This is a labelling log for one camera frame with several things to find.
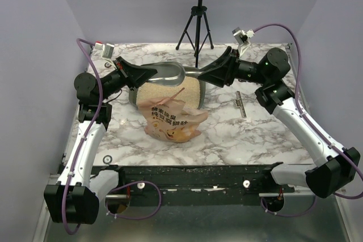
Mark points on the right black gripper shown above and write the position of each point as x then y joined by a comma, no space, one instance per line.
231,67

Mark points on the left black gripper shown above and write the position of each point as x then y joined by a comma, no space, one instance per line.
135,75

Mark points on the silver metal scoop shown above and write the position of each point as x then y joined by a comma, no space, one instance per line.
172,73

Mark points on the grey bag clip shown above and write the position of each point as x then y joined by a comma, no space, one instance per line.
239,104

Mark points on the pink cat litter bag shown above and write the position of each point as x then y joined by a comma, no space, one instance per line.
168,119

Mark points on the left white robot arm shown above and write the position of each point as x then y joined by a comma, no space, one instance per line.
76,196

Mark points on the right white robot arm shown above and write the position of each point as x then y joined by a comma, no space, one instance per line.
334,165

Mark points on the grey plastic litter box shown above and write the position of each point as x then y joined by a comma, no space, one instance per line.
198,83

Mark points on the beige litter in box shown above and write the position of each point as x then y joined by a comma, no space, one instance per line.
175,91

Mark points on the brown poker chip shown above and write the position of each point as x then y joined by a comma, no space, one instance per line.
107,65

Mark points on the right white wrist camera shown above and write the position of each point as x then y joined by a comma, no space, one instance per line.
243,39

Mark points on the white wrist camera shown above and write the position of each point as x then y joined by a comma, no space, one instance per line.
243,39
107,50

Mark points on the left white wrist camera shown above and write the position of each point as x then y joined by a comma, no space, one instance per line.
107,50

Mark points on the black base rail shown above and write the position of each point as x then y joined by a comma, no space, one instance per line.
192,185

